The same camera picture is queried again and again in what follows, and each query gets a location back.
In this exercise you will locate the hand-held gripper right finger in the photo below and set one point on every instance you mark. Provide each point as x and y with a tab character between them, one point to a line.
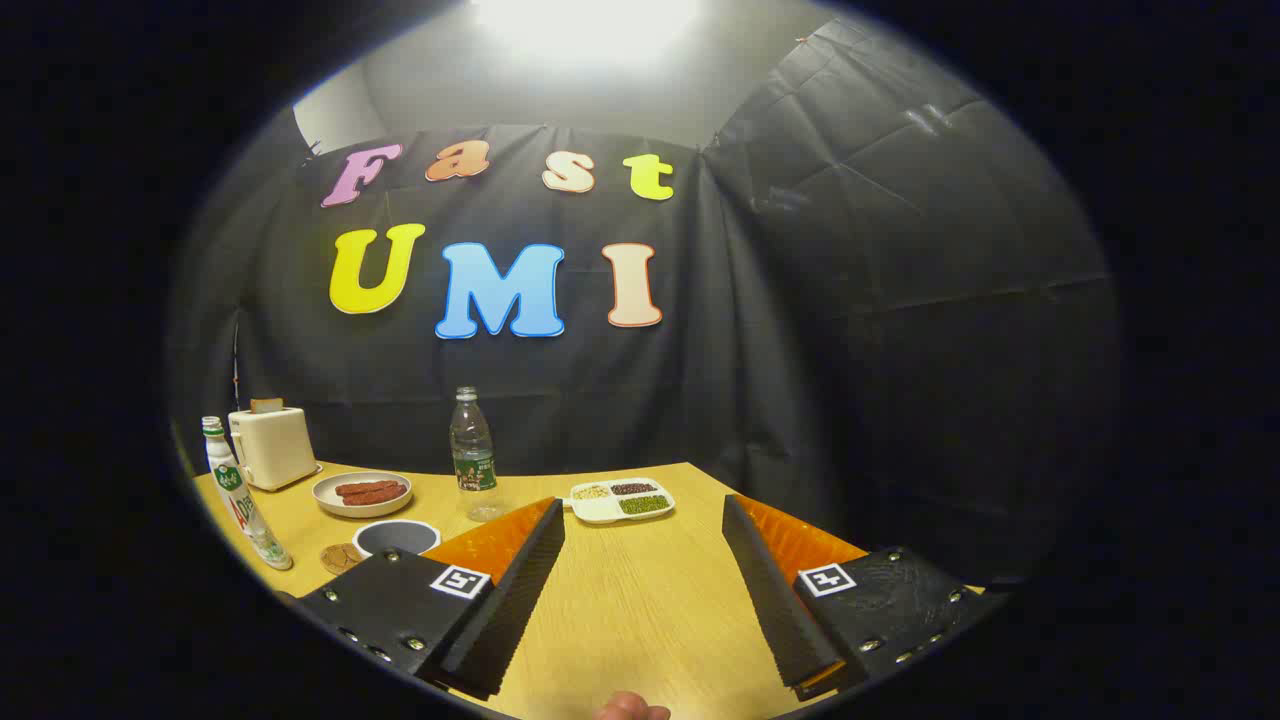
775	600

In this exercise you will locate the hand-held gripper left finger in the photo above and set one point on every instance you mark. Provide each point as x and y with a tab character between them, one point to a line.
520	600

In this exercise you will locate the round cork coaster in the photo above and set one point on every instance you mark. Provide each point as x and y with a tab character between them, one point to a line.
338	558

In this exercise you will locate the white juice bottle green label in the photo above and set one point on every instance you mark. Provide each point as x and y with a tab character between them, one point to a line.
235	490

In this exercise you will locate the clear plastic water bottle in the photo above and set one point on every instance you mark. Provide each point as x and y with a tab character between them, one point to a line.
472	450

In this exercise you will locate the wooden table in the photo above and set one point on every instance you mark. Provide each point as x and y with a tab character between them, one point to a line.
640	600

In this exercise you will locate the white divided tray with grains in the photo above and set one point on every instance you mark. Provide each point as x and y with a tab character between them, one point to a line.
620	502

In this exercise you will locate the brown sausage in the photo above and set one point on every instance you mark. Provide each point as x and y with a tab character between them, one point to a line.
380	496
365	487

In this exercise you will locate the white round plate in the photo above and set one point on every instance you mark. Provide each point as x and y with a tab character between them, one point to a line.
345	506

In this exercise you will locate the black backdrop cloth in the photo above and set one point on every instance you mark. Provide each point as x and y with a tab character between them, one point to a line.
800	350

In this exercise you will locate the white toaster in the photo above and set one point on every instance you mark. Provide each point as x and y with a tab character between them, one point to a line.
272	450

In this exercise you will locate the bread slice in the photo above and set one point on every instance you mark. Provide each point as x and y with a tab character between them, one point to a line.
266	405

